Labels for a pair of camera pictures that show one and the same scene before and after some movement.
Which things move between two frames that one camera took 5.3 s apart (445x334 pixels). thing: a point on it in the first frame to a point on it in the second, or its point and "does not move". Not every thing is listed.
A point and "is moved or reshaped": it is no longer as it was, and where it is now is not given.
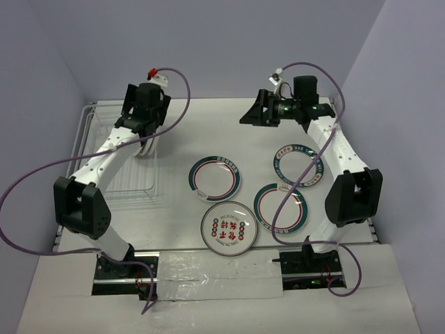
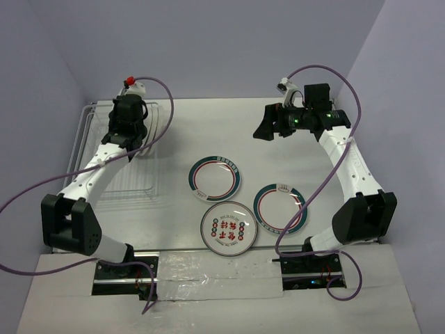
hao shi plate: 290,162 is moved or reshaped
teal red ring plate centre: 213,179 does not move
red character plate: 229,229 does not move
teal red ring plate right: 292,216 does not move
